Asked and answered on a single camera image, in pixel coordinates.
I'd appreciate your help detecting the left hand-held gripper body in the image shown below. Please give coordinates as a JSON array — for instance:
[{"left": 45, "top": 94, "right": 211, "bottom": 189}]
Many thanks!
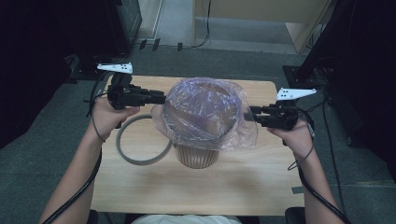
[{"left": 96, "top": 63, "right": 144, "bottom": 110}]

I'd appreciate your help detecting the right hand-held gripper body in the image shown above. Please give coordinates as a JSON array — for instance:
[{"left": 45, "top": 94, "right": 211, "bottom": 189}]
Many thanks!
[{"left": 264, "top": 88, "right": 318, "bottom": 131}]

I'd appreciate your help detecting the grey bin rim ring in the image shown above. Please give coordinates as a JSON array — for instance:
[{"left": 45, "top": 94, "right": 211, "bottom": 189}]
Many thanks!
[{"left": 116, "top": 114, "right": 173, "bottom": 166}]

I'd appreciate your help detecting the purple plastic bag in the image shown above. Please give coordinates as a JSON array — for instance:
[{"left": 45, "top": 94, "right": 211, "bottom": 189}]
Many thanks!
[{"left": 150, "top": 77, "right": 259, "bottom": 152}]

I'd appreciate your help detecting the brown translucent ribbed bin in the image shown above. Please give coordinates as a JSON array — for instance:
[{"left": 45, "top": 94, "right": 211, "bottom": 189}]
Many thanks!
[{"left": 163, "top": 80, "right": 242, "bottom": 170}]

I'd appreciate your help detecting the person's right hand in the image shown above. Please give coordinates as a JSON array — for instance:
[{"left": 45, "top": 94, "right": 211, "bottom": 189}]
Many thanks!
[{"left": 267, "top": 119, "right": 314, "bottom": 160}]

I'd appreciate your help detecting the person's left hand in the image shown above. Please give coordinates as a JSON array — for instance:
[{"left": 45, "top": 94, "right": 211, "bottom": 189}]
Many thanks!
[{"left": 92, "top": 98, "right": 141, "bottom": 142}]

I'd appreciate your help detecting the black equipment cabinet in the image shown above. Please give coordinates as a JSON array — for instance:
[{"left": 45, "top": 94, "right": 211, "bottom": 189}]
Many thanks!
[{"left": 74, "top": 0, "right": 144, "bottom": 57}]

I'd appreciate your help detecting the black metal stand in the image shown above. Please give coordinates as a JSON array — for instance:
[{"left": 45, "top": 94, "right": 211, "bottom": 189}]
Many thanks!
[{"left": 282, "top": 0, "right": 359, "bottom": 90}]

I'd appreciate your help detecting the dark curtain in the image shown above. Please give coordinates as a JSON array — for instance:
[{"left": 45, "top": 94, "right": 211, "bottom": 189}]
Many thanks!
[
  {"left": 0, "top": 0, "right": 78, "bottom": 150},
  {"left": 323, "top": 0, "right": 396, "bottom": 181}
]

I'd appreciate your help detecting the person's white shirt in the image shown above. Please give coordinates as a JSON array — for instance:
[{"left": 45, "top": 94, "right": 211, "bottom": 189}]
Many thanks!
[{"left": 132, "top": 214, "right": 242, "bottom": 224}]

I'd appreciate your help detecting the black floor base plate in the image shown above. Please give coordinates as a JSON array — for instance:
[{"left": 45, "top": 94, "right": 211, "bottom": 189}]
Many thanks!
[{"left": 66, "top": 54, "right": 110, "bottom": 82}]

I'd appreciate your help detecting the grey left wrist cord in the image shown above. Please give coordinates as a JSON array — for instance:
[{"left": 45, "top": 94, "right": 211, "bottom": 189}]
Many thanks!
[{"left": 91, "top": 115, "right": 106, "bottom": 144}]

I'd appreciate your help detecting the grey wrist cord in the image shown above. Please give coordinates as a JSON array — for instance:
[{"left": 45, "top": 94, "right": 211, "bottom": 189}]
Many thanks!
[
  {"left": 287, "top": 144, "right": 315, "bottom": 172},
  {"left": 91, "top": 115, "right": 106, "bottom": 144}
]

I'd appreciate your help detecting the grey right wrist cord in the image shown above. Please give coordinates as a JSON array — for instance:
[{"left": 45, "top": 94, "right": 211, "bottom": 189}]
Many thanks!
[{"left": 287, "top": 144, "right": 315, "bottom": 172}]

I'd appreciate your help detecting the long black floor cable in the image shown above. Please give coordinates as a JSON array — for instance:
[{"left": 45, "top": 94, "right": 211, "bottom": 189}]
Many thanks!
[{"left": 321, "top": 91, "right": 350, "bottom": 224}]

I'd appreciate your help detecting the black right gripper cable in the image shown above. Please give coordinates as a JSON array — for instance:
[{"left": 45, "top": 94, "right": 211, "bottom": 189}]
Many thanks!
[{"left": 296, "top": 107, "right": 353, "bottom": 224}]

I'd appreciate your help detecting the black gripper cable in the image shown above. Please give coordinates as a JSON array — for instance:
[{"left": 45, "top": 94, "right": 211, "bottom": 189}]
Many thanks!
[
  {"left": 41, "top": 70, "right": 110, "bottom": 224},
  {"left": 296, "top": 107, "right": 353, "bottom": 224}
]

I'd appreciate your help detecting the black hanging cable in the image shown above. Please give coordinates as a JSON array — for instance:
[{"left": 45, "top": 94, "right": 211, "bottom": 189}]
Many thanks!
[{"left": 191, "top": 0, "right": 213, "bottom": 49}]

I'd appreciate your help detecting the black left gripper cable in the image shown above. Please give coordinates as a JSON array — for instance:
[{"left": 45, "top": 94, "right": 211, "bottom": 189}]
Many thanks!
[{"left": 41, "top": 70, "right": 110, "bottom": 224}]

